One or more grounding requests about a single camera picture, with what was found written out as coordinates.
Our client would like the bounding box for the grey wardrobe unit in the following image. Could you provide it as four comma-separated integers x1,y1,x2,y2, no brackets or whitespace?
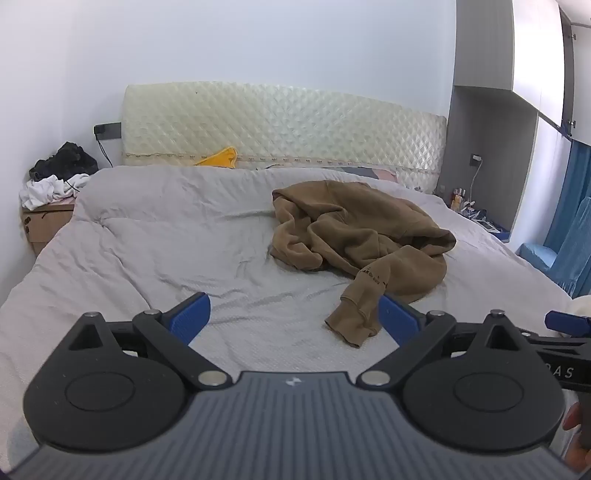
434,0,579,237

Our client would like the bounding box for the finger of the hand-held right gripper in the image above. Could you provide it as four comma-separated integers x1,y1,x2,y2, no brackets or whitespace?
544,311,591,337

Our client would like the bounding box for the blue curtain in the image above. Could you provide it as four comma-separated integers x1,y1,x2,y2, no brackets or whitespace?
544,142,591,298

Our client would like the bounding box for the white clothes pile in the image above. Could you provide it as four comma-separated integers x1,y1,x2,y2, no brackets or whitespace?
19,174,90,211

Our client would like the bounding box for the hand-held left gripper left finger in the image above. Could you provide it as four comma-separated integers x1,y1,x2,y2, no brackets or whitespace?
67,292,232,389

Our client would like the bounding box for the cream quilted headboard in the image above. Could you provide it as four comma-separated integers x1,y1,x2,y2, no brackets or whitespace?
121,82,448,195

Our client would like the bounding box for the person's right hand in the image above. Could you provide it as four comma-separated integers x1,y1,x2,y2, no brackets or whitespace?
561,401,591,472

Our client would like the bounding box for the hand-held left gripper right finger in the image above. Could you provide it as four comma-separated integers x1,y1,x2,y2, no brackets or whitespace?
358,293,528,389

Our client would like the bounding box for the blue white bag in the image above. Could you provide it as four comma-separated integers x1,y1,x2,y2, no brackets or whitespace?
461,207,511,243

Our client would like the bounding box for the brown hoodie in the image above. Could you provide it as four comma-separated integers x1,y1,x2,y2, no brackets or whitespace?
268,180,458,349

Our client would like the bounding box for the yellow cloth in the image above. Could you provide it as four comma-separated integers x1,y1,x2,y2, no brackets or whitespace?
193,147,238,168

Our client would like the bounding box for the white charger cable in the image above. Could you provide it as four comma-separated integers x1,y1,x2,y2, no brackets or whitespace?
467,161,482,210

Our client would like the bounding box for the black clothes pile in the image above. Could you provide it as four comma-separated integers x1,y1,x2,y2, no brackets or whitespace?
28,141,100,182

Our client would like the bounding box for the cardboard box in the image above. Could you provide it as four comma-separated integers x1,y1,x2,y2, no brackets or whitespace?
21,202,77,257

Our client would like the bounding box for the blue covered chair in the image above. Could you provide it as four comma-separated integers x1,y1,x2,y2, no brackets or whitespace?
515,241,560,274

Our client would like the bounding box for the black power cable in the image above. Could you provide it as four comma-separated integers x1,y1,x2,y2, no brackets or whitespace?
95,134,114,168

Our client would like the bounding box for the pink grey patterned pillow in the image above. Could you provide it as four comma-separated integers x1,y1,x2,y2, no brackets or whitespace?
323,165,399,184

